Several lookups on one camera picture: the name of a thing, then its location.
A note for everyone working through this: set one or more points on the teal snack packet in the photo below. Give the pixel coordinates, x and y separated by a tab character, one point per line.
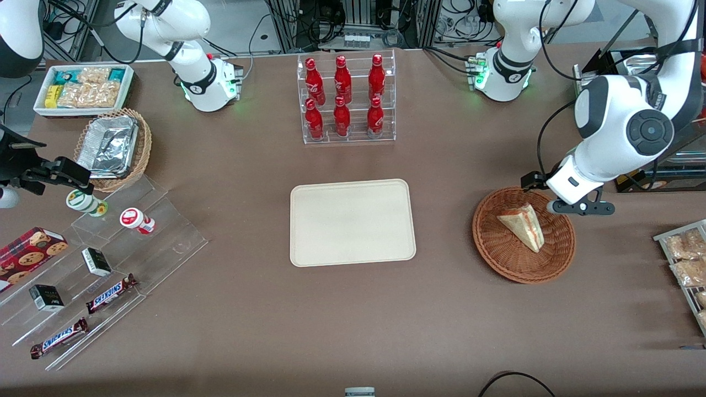
65	77
117	74

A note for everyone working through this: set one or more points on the aluminium frame rack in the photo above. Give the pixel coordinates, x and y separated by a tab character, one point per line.
358	16

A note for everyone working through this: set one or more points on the triangle sandwich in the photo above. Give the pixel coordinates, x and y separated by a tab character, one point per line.
524	226

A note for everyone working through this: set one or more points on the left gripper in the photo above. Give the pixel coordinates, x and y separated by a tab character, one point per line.
533	180

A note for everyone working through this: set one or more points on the aluminium foil container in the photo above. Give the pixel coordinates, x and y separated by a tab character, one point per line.
107	146

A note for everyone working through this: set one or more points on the small black box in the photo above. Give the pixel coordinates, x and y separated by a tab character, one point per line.
46	298
96	262

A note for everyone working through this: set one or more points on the clear bag of crackers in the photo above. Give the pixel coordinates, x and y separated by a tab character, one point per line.
689	272
702	299
684	246

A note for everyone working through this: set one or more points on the clear acrylic stepped display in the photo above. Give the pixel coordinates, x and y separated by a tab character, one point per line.
165	242

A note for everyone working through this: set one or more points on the snickers chocolate bar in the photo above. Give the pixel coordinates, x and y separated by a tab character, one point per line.
58	338
110	294

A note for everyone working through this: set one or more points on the red cap yogurt bottle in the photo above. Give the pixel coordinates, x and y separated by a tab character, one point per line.
134	219

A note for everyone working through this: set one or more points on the red cola bottle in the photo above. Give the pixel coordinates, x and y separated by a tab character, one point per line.
314	120
341	117
313	80
375	117
376	76
342	78

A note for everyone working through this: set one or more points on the clear acrylic bottle rack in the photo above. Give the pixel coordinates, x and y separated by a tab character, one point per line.
356	135

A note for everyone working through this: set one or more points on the green cap yogurt bottle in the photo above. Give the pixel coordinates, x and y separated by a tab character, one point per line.
85	202

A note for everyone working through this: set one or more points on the steel warmer pan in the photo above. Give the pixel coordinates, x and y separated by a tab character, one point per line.
634	63

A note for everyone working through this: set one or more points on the grey white device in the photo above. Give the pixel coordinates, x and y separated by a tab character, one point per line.
359	392

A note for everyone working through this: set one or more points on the light wicker basket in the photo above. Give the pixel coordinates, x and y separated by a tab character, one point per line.
144	146

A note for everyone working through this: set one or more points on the white plastic snack bin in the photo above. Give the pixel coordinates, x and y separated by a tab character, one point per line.
128	88

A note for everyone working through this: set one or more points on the clear bag of nuts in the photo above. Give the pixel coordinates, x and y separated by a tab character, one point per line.
91	96
95	74

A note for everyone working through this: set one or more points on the black food warmer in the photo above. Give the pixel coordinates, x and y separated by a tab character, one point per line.
689	176

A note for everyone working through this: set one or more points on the yellow snack packet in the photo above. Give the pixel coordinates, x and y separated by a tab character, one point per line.
52	96

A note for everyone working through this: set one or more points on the beige plastic tray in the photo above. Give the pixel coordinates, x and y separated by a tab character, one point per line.
353	223

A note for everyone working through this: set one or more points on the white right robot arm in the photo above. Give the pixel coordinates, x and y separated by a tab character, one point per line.
193	82

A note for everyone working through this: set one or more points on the brown wicker basket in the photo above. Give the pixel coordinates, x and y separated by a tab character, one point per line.
496	253

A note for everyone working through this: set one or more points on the red cookie box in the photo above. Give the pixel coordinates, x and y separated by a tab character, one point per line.
30	255

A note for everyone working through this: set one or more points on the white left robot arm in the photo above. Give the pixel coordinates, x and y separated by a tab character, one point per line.
612	110

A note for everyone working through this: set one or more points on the grey power strip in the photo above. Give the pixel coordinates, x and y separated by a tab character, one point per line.
357	41

